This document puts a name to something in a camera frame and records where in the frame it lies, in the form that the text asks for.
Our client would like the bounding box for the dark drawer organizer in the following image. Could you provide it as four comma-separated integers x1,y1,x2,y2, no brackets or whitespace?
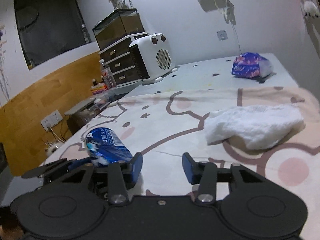
99,32,149,86

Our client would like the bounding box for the crushed blue soda can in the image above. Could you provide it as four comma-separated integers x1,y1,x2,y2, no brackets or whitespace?
85,127,132,166

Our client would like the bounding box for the pink container box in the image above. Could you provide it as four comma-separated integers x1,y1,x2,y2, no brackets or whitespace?
91,79,108,95

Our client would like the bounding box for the dark window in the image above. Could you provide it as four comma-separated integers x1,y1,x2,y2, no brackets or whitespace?
14,0,92,69

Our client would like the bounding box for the glass fish tank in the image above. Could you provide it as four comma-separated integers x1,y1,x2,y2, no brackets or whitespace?
92,9,145,50

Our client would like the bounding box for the white wall socket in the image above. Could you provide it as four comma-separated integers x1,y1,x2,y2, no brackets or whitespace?
216,30,228,41

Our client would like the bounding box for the grey small side table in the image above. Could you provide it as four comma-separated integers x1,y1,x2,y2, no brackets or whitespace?
64,98,95,115

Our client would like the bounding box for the double wall power outlet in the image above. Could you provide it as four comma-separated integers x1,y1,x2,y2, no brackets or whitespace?
40,110,63,132

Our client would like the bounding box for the purple tissue pack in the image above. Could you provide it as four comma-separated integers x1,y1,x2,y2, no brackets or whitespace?
231,52,273,79

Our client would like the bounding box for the white space heater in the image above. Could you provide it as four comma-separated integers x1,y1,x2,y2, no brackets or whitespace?
129,33,178,85

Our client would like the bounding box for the white plush sheep toy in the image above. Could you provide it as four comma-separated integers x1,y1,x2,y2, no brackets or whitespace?
303,1,319,18

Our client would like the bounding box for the white fluffy towel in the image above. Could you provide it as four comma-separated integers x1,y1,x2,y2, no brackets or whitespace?
204,104,304,150

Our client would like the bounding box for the small water bottle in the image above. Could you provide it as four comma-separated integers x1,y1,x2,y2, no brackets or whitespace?
99,59,117,89

